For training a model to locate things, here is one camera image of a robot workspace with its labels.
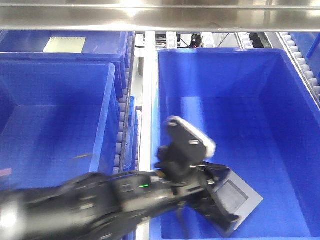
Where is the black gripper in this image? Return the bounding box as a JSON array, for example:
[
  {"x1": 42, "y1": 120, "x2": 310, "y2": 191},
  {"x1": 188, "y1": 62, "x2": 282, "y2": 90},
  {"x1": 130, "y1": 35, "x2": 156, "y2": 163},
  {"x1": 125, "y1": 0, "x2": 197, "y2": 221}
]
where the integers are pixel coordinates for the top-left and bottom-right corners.
[{"x1": 155, "y1": 144, "x2": 240, "y2": 228}]

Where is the gray hollow square base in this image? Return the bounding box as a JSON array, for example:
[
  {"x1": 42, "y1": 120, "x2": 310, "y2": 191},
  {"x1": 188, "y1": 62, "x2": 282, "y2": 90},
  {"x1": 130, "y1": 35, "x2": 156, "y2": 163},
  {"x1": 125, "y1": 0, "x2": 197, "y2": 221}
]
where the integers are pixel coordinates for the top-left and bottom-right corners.
[{"x1": 193, "y1": 164, "x2": 263, "y2": 238}]

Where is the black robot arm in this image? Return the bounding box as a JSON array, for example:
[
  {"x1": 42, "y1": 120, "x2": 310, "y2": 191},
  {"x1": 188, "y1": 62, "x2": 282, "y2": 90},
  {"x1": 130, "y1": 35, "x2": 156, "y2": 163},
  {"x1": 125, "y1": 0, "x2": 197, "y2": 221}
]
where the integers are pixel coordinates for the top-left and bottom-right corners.
[{"x1": 0, "y1": 145, "x2": 240, "y2": 240}]

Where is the large empty blue bin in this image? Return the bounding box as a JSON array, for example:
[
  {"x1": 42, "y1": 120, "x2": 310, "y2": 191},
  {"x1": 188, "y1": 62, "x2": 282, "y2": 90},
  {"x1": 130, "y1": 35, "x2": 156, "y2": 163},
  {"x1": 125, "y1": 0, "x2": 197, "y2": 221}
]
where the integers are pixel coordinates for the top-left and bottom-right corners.
[{"x1": 151, "y1": 48, "x2": 320, "y2": 240}]

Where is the blue bin left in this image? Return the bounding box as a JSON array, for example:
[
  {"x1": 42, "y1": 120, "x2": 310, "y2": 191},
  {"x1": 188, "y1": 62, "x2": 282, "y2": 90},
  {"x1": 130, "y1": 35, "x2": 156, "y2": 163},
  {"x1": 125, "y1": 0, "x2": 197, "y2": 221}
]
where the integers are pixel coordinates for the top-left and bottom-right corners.
[{"x1": 0, "y1": 59, "x2": 120, "y2": 190}]

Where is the blue bin with label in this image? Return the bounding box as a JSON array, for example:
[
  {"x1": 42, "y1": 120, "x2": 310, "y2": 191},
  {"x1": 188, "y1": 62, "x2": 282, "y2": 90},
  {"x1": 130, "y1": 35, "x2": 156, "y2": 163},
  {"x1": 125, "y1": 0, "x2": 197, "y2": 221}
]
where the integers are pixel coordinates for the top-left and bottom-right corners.
[{"x1": 0, "y1": 30, "x2": 133, "y2": 99}]

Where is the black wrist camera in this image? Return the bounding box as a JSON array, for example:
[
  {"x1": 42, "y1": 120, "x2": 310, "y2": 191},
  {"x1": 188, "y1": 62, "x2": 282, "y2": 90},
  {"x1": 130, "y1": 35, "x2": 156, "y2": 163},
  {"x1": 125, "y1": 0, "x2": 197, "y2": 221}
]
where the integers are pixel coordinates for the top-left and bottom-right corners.
[{"x1": 166, "y1": 116, "x2": 217, "y2": 165}]

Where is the stainless steel rack frame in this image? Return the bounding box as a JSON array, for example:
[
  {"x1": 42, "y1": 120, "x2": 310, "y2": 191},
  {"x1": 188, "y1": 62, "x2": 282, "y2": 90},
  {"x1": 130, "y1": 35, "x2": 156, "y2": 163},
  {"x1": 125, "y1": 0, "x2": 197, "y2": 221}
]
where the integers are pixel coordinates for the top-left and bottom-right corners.
[{"x1": 0, "y1": 0, "x2": 320, "y2": 240}]

